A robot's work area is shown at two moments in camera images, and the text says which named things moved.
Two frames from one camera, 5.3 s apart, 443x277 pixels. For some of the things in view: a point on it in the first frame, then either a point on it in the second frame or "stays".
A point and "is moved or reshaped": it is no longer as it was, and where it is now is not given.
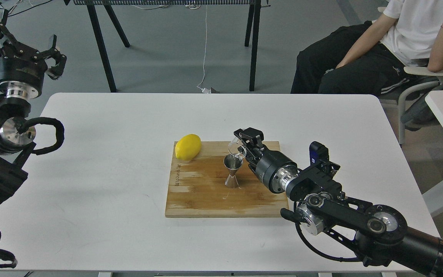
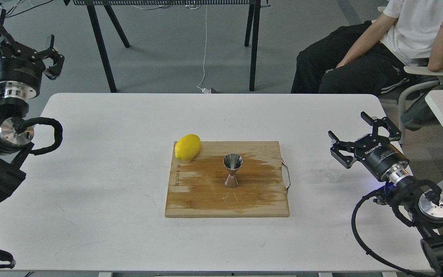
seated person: x=367 y=57 stays
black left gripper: x=20 y=75 stays
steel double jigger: x=232 y=162 stays
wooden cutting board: x=197 y=187 stays
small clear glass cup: x=236 y=148 is moved or reshaped
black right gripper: x=275 y=169 -> x=377 y=157
